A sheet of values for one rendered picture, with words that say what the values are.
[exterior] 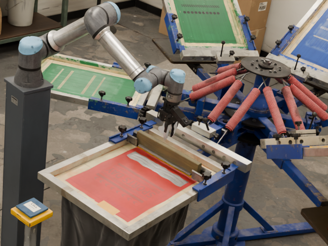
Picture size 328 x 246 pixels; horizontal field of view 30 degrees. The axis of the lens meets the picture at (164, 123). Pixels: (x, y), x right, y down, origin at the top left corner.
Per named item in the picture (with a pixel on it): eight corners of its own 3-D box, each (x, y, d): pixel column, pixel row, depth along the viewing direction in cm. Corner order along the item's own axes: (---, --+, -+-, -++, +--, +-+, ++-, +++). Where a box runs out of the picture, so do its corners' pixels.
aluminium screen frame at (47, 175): (128, 241, 256) (129, 234, 255) (37, 178, 286) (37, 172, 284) (232, 177, 313) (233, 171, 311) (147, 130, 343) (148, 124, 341)
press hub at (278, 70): (230, 268, 396) (279, 79, 333) (183, 238, 416) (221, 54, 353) (261, 243, 424) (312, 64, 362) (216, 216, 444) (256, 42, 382)
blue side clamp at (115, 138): (114, 152, 320) (115, 140, 316) (107, 148, 322) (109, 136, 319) (151, 135, 341) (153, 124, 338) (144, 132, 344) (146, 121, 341)
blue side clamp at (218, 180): (198, 202, 291) (200, 190, 288) (190, 197, 294) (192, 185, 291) (233, 180, 313) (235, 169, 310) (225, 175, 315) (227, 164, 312)
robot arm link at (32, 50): (12, 64, 311) (13, 39, 305) (29, 56, 322) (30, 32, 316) (31, 71, 307) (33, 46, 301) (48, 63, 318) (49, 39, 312)
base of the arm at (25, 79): (8, 78, 318) (9, 61, 313) (32, 73, 328) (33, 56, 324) (24, 90, 309) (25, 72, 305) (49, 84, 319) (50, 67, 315)
